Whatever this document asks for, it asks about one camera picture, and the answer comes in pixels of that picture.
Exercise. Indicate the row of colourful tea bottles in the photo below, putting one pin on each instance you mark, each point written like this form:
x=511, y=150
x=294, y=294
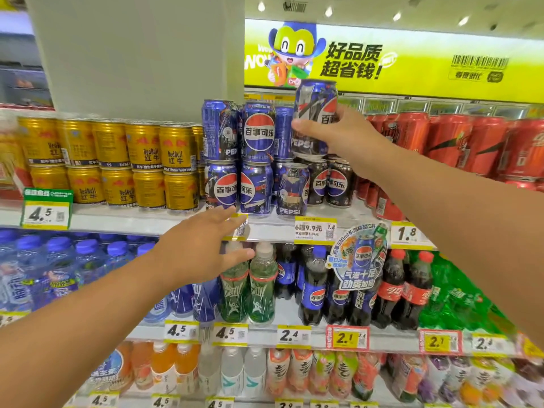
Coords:
x=382, y=376

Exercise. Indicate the person's right forearm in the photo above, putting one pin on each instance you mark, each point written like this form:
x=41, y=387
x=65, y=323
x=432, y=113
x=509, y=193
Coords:
x=459, y=225

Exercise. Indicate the orange juice bottle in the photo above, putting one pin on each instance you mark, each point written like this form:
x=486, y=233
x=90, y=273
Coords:
x=187, y=369
x=142, y=365
x=163, y=369

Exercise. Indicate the yellow price label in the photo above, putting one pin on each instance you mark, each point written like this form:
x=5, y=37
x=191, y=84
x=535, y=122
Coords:
x=314, y=230
x=410, y=235
x=242, y=230

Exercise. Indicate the stack of red soda cans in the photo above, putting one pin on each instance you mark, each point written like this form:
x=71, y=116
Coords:
x=408, y=131

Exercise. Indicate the green bottle with white cap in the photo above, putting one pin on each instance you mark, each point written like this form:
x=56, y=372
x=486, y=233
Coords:
x=233, y=293
x=262, y=288

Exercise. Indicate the row of shelf price tags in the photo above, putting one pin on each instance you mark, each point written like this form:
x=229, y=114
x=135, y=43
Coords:
x=102, y=400
x=293, y=336

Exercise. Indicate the black cola can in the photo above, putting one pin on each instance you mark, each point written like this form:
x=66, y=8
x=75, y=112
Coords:
x=318, y=182
x=339, y=184

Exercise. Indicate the blue sports drink bottle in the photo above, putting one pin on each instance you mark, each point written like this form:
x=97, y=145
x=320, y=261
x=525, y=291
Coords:
x=207, y=301
x=158, y=311
x=182, y=300

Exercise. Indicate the red label cola bottle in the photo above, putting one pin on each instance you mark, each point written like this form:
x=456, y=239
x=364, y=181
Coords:
x=389, y=291
x=416, y=295

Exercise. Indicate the person's left forearm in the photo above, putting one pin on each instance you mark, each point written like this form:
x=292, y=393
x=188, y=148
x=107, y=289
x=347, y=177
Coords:
x=72, y=335

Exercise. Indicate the person's right hand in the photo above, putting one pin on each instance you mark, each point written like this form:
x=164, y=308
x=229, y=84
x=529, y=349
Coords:
x=352, y=140

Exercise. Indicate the person's left hand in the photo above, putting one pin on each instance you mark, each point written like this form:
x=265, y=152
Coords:
x=193, y=250

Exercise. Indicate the stack of gold energy cans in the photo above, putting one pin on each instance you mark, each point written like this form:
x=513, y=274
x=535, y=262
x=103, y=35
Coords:
x=110, y=161

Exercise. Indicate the white metal shelf board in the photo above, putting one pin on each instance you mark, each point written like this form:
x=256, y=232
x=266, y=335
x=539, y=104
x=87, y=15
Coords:
x=290, y=312
x=272, y=229

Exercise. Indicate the background store shelf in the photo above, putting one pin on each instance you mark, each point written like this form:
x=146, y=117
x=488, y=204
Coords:
x=23, y=76

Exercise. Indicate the person's right thumb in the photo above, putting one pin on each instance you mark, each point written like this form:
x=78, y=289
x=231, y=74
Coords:
x=312, y=129

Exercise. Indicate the yellow-green mascot banner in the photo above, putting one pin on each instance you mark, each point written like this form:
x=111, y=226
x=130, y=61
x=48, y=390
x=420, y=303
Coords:
x=425, y=59

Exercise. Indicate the tall blue cola can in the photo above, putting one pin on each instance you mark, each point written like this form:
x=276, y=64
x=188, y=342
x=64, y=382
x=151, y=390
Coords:
x=312, y=97

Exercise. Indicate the stack of blue soda cans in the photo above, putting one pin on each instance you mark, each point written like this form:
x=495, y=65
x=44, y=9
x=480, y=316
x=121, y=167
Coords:
x=259, y=131

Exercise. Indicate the round promotional shelf sign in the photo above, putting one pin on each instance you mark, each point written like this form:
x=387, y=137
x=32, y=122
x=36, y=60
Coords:
x=359, y=259

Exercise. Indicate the row of green soda bottles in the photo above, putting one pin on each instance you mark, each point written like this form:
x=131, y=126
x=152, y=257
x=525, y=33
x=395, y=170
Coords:
x=459, y=297

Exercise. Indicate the blue label cola bottle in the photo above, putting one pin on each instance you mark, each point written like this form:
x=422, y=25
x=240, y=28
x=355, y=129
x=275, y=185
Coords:
x=286, y=271
x=313, y=293
x=362, y=305
x=338, y=301

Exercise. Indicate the row of blue-capped water bottles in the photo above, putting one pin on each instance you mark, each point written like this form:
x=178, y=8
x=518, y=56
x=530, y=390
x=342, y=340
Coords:
x=59, y=267

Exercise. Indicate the person's left thumb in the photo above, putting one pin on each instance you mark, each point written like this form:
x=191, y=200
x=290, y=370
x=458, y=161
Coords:
x=238, y=260

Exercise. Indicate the green framed price label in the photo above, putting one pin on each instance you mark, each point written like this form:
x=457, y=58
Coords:
x=46, y=213

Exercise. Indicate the clear water bottle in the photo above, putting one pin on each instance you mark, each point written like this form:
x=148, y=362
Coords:
x=255, y=373
x=232, y=373
x=209, y=371

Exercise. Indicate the orange packaged goods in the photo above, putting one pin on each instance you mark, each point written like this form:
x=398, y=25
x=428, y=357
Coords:
x=12, y=165

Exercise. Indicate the orange drink bottle blue label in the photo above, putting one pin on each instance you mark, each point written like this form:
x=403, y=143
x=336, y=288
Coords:
x=111, y=367

